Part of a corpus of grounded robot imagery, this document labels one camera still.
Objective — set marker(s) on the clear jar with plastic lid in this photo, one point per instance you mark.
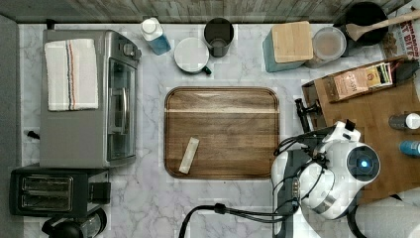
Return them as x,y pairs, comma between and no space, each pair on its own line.
329,44

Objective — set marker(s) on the black utensil holder pot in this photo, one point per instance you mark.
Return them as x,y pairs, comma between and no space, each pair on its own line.
362,14

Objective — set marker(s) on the wooden spoon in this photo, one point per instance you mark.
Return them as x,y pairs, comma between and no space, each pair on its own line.
355,31

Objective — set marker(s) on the blue spice shaker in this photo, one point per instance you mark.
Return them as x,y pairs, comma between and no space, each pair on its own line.
410,148

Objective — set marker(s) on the white-capped blue bottle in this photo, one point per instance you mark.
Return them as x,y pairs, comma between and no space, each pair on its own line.
153,33

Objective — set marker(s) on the white striped folded towel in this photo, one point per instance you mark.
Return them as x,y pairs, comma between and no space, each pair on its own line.
72,75

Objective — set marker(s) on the wooden tea bag box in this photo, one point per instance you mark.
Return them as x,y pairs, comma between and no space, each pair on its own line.
361,80

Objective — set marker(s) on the small white cardboard box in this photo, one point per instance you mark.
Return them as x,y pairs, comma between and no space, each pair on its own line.
188,156

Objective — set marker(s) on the cereal box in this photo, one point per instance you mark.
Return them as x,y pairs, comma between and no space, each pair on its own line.
402,40

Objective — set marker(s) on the white paper towel roll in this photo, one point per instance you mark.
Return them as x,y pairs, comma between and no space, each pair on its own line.
387,218

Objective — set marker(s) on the black two-slot toaster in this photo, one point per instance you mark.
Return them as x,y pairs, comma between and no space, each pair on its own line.
43,192

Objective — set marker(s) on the grey spice shaker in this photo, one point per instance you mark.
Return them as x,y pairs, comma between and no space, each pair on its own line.
405,121

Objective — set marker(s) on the teal canister with wooden lid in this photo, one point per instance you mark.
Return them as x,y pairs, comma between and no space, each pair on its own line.
287,46

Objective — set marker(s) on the silver toaster oven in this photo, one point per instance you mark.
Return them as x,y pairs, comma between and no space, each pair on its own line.
95,138

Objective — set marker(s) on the wooden cutting board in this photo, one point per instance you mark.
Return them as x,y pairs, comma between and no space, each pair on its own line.
237,129

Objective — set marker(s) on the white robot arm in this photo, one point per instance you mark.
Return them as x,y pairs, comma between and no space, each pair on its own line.
322,170

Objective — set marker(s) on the dark grey cup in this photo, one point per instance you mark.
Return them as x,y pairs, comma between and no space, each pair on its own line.
218,35

